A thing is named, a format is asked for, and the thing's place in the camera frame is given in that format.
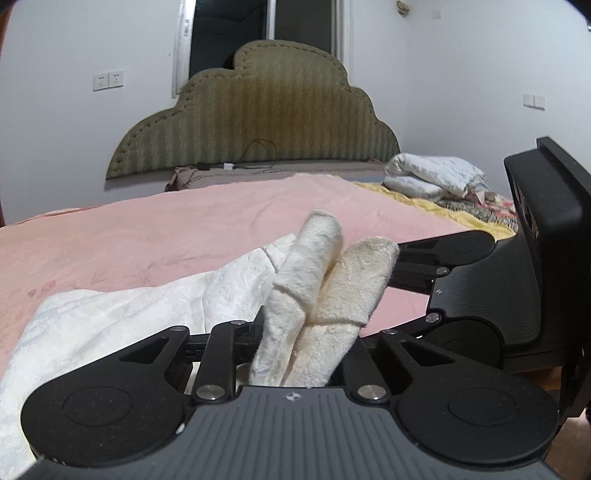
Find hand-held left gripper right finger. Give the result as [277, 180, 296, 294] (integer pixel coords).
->
[342, 330, 462, 403]

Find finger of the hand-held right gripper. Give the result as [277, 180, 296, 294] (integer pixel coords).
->
[359, 313, 444, 339]
[388, 235, 455, 296]

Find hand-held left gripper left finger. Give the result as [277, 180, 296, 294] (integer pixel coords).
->
[117, 308, 267, 403]

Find white pants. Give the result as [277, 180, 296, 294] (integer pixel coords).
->
[0, 210, 400, 478]

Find yellow patterned blanket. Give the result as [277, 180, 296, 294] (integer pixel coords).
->
[353, 181, 520, 240]

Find white folded quilt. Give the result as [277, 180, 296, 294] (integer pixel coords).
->
[384, 152, 490, 200]

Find pink blanket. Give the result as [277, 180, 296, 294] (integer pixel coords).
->
[0, 174, 509, 356]

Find brown pillow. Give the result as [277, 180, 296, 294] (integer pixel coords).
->
[165, 159, 386, 193]

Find olive padded headboard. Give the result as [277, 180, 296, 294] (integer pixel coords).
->
[105, 40, 400, 181]

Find black cable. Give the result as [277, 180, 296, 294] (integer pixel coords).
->
[196, 140, 278, 171]

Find window with white frame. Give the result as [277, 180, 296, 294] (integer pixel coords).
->
[173, 0, 354, 99]

